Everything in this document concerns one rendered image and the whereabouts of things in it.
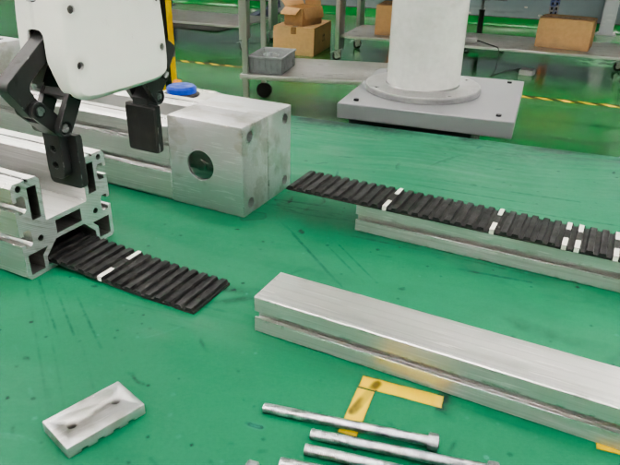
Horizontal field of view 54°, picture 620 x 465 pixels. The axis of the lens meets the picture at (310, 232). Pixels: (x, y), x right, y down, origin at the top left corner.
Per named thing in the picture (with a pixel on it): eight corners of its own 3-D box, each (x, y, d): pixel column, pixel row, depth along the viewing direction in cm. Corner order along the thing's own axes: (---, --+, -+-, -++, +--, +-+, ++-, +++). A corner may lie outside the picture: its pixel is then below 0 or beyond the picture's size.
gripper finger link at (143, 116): (150, 74, 47) (159, 155, 51) (176, 66, 50) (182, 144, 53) (119, 68, 49) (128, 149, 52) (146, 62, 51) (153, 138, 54)
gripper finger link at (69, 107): (40, 62, 38) (63, 140, 41) (93, 41, 42) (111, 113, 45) (8, 57, 39) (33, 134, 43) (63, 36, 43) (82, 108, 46)
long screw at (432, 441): (438, 443, 36) (440, 430, 35) (437, 456, 35) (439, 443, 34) (267, 408, 38) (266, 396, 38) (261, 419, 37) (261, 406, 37)
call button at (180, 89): (203, 98, 83) (202, 83, 82) (184, 104, 80) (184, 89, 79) (179, 94, 85) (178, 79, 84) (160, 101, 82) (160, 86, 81)
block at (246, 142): (300, 178, 72) (301, 99, 68) (244, 218, 62) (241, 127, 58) (235, 165, 76) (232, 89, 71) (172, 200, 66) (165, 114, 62)
